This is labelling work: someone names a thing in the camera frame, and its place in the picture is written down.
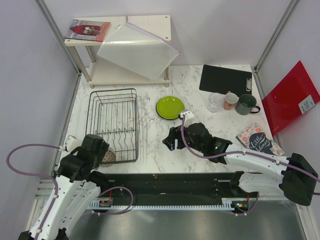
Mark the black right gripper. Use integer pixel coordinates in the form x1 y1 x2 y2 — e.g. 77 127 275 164
162 120 205 154

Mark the patterned beige bowl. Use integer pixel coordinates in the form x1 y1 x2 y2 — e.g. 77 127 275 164
99 147 116 168

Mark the clear glass cup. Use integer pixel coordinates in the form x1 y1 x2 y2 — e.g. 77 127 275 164
208 92 224 113

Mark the red floral plate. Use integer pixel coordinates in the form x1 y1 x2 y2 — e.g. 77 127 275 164
155 96 186 122

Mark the pink floral mug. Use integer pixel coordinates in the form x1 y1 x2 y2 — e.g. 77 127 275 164
223 91 239 111

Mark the grey mug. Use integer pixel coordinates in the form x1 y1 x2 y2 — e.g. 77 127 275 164
235 94 261 116

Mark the green plate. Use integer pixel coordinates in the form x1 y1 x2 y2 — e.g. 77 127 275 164
156 96 185 120

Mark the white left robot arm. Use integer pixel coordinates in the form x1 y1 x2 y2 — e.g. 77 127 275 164
18 134 110 240

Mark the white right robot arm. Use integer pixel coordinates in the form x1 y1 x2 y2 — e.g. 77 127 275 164
162 123 319 206

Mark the Little Women book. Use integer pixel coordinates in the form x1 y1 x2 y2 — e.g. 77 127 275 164
235 123 285 156

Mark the black clipboard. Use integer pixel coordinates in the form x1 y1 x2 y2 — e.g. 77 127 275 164
199 64 253 97

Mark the white two-tier shelf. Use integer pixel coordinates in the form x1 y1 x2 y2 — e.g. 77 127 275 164
64 15 179 87

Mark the red folder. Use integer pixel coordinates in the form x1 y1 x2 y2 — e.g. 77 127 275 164
262 61 320 136

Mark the red cover book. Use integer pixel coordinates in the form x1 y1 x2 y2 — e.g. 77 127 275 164
64 19 111 42

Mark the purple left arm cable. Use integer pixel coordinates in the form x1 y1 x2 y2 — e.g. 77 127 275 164
6 143 133 238

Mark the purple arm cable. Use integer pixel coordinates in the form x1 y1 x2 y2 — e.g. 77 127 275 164
6 143 133 238
181 116 320 217

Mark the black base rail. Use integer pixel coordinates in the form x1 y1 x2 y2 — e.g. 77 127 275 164
89 171 258 198

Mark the black wire dish rack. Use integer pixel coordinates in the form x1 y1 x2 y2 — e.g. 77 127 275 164
85 88 140 165

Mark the white cable duct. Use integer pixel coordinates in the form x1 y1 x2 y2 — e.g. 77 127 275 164
89 198 247 210

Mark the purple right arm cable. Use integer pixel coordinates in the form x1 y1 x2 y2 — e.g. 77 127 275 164
181 116 320 217

